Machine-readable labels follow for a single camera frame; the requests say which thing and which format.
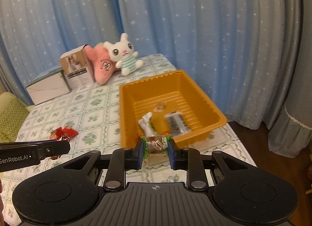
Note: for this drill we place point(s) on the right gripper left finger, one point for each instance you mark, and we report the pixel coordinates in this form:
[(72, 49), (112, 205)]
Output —
[(122, 160)]

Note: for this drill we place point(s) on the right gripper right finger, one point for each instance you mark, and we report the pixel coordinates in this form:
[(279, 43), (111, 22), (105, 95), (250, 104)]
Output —
[(189, 160)]

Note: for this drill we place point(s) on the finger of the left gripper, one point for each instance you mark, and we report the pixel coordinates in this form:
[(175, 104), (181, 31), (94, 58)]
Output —
[(51, 148)]

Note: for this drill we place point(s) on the dark seaweed snack packet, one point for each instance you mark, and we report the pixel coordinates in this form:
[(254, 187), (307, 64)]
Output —
[(177, 125)]

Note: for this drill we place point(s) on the green brown candy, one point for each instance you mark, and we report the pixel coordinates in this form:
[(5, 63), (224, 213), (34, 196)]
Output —
[(156, 145)]

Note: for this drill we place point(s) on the silver foil snack packet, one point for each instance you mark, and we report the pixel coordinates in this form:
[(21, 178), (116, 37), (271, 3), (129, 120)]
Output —
[(146, 125)]

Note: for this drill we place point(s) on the small brown clear candy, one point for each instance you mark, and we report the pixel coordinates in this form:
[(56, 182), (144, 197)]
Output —
[(160, 107)]

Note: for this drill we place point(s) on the dark red candy packet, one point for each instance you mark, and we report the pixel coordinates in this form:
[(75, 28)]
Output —
[(59, 156)]

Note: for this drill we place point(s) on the red glossy snack packet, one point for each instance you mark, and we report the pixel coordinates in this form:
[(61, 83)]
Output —
[(65, 133)]

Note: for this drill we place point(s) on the green zigzag pillow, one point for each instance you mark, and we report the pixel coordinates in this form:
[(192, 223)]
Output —
[(12, 118)]

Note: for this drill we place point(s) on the floral green white tablecloth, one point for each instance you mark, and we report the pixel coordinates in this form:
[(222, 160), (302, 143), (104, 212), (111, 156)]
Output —
[(93, 111)]

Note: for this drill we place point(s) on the white green flat box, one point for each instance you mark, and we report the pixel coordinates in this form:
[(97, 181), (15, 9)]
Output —
[(48, 85)]

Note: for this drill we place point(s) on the orange plastic tray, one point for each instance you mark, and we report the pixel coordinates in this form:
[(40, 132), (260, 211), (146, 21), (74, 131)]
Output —
[(180, 93)]

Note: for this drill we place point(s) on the brown white product box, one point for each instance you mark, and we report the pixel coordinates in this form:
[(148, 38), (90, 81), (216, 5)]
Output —
[(77, 68)]

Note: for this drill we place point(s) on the pink star plush toy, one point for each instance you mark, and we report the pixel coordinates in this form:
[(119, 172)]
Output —
[(103, 66)]

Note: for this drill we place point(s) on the grey lace-trimmed curtain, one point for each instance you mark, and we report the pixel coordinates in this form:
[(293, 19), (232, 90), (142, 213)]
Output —
[(288, 116)]

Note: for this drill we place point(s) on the white bunny plush toy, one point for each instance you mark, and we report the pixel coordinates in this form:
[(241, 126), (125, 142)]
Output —
[(124, 56)]

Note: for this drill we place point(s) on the blue star curtain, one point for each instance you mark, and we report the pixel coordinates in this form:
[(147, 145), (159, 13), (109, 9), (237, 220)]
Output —
[(241, 52)]

